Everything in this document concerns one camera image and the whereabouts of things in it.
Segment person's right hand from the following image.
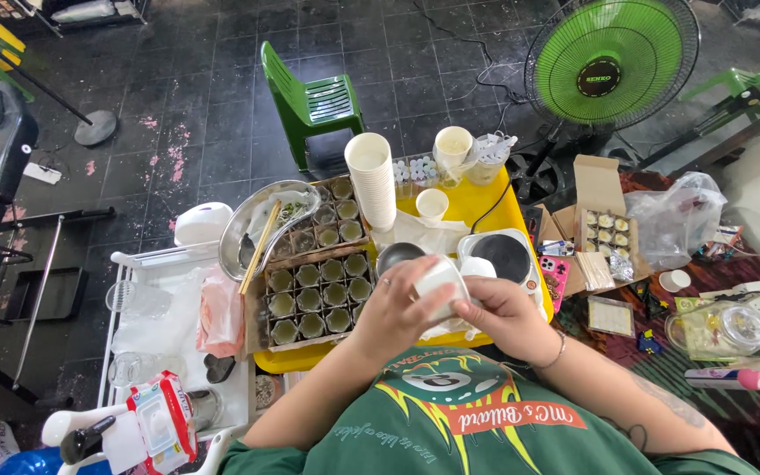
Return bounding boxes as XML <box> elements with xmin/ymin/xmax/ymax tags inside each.
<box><xmin>453</xmin><ymin>276</ymin><xmax>566</xmax><ymax>368</ymax></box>

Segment person's left hand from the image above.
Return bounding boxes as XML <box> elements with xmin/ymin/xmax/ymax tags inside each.
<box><xmin>346</xmin><ymin>255</ymin><xmax>461</xmax><ymax>362</ymax></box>

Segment small metal pot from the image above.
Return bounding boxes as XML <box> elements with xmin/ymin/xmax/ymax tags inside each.
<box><xmin>375</xmin><ymin>241</ymin><xmax>428</xmax><ymax>278</ymax></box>

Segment white tissue paper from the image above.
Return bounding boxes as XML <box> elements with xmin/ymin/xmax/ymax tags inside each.
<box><xmin>372</xmin><ymin>210</ymin><xmax>472</xmax><ymax>257</ymax></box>

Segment white electric hot plate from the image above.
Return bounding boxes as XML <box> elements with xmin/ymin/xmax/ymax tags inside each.
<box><xmin>456</xmin><ymin>228</ymin><xmax>546</xmax><ymax>311</ymax></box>

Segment small white paper cup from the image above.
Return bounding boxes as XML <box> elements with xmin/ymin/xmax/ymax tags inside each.
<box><xmin>415</xmin><ymin>188</ymin><xmax>450</xmax><ymax>224</ymax></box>

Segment phone in pink case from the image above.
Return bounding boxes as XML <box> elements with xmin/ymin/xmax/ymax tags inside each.
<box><xmin>538</xmin><ymin>255</ymin><xmax>571</xmax><ymax>314</ymax></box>

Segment yellow plastic table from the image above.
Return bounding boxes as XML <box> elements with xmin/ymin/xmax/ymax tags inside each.
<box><xmin>253</xmin><ymin>165</ymin><xmax>555</xmax><ymax>376</ymax></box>

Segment small cardboard box of glass jars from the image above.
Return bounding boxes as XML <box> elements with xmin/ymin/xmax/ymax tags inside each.
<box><xmin>268</xmin><ymin>175</ymin><xmax>371</xmax><ymax>261</ymax></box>

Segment clear box of small bottles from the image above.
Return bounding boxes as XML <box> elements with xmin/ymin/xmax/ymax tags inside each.
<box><xmin>391</xmin><ymin>153</ymin><xmax>442</xmax><ymax>199</ymax></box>

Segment stack of white paper cups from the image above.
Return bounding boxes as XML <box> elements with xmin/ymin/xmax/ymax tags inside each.
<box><xmin>343</xmin><ymin>132</ymin><xmax>398</xmax><ymax>233</ymax></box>

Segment large cardboard box of glass jars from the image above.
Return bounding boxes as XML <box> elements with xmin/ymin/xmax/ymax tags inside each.
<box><xmin>245</xmin><ymin>245</ymin><xmax>377</xmax><ymax>354</ymax></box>

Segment green printed shirt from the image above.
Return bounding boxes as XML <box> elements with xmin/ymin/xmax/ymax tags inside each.
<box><xmin>218</xmin><ymin>346</ymin><xmax>760</xmax><ymax>475</ymax></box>

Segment bundle of wooden sticks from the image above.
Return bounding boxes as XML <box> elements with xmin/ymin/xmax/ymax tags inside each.
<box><xmin>577</xmin><ymin>251</ymin><xmax>616</xmax><ymax>292</ymax></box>

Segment tall white paper cup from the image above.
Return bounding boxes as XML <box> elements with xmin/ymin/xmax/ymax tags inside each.
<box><xmin>433</xmin><ymin>125</ymin><xmax>475</xmax><ymax>174</ymax></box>

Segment clear plastic cup with wicks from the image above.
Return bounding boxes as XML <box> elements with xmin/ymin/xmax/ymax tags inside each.
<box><xmin>464</xmin><ymin>132</ymin><xmax>519</xmax><ymax>187</ymax></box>

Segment packet of stickers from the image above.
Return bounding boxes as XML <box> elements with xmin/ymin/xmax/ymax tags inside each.
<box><xmin>586</xmin><ymin>295</ymin><xmax>636</xmax><ymax>339</ymax></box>

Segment open cardboard box of candles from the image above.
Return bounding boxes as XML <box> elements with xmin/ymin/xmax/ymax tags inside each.
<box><xmin>552</xmin><ymin>154</ymin><xmax>654</xmax><ymax>296</ymax></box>

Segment wooden chopsticks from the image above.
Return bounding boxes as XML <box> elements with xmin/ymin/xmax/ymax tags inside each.
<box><xmin>237</xmin><ymin>199</ymin><xmax>283</xmax><ymax>296</ymax></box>

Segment oval metal tray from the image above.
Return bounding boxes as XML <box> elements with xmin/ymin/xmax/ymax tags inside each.
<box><xmin>218</xmin><ymin>179</ymin><xmax>322</xmax><ymax>283</ymax></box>

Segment pink plastic bag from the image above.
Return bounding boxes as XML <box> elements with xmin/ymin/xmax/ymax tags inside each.
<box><xmin>195</xmin><ymin>264</ymin><xmax>247</xmax><ymax>359</ymax></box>

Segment small white lid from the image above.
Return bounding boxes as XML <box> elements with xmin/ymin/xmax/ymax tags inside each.
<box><xmin>658</xmin><ymin>269</ymin><xmax>692</xmax><ymax>294</ymax></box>

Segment white round appliance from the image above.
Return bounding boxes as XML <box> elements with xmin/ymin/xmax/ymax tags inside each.
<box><xmin>173</xmin><ymin>202</ymin><xmax>234</xmax><ymax>248</ymax></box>

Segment black heart shaped mould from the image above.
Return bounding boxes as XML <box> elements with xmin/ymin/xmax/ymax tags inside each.
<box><xmin>203</xmin><ymin>354</ymin><xmax>237</xmax><ymax>385</ymax></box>

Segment clear plastic bag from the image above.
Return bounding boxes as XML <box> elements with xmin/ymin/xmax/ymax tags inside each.
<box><xmin>624</xmin><ymin>172</ymin><xmax>729</xmax><ymax>271</ymax></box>

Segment patterned mat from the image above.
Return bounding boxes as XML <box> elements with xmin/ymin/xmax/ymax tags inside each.
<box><xmin>552</xmin><ymin>172</ymin><xmax>760</xmax><ymax>475</ymax></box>

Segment glass jar with lid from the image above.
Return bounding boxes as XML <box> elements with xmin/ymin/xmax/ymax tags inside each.
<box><xmin>665</xmin><ymin>300</ymin><xmax>760</xmax><ymax>360</ymax></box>

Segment metal cup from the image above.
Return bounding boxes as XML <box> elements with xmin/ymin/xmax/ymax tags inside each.
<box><xmin>185</xmin><ymin>388</ymin><xmax>224</xmax><ymax>433</ymax></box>

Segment white pink tube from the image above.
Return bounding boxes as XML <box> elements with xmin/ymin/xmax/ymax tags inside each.
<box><xmin>683</xmin><ymin>367</ymin><xmax>760</xmax><ymax>391</ymax></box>

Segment white cart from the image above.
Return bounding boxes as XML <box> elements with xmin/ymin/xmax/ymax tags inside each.
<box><xmin>40</xmin><ymin>241</ymin><xmax>289</xmax><ymax>475</ymax></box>

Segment clear glass jar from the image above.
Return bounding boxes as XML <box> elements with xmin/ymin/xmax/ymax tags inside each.
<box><xmin>107</xmin><ymin>351</ymin><xmax>186</xmax><ymax>389</ymax></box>
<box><xmin>105</xmin><ymin>280</ymin><xmax>173</xmax><ymax>321</ymax></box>

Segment green standing fan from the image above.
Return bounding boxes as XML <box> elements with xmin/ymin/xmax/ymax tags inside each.
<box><xmin>505</xmin><ymin>0</ymin><xmax>702</xmax><ymax>205</ymax></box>

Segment red white wet wipes packet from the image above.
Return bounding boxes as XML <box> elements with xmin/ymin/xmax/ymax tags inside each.
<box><xmin>124</xmin><ymin>371</ymin><xmax>199</xmax><ymax>475</ymax></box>

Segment white power strip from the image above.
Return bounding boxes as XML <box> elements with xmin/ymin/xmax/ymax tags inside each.
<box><xmin>22</xmin><ymin>161</ymin><xmax>63</xmax><ymax>186</ymax></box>

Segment black stand with round base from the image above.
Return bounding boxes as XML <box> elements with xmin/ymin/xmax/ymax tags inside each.
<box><xmin>0</xmin><ymin>18</ymin><xmax>119</xmax><ymax>147</ymax></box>

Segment bracelet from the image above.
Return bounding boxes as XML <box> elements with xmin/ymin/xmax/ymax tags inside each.
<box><xmin>530</xmin><ymin>329</ymin><xmax>567</xmax><ymax>370</ymax></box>

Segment black cable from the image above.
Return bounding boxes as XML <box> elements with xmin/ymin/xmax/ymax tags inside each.
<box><xmin>413</xmin><ymin>0</ymin><xmax>529</xmax><ymax>106</ymax></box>

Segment black handled tool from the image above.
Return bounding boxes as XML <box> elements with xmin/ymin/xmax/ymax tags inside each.
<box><xmin>60</xmin><ymin>414</ymin><xmax>117</xmax><ymax>466</ymax></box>

